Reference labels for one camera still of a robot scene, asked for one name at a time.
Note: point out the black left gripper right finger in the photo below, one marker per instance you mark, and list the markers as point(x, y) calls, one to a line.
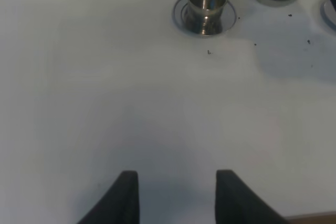
point(235, 202)

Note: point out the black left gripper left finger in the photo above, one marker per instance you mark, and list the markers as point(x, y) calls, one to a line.
point(120, 204)

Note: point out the steel teapot saucer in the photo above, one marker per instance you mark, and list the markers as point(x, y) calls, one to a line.
point(328, 13)

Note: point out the steel saucer far left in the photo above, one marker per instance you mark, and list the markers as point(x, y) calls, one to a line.
point(183, 22)

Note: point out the steel teacup far left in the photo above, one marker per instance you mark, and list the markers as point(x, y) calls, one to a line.
point(203, 16)

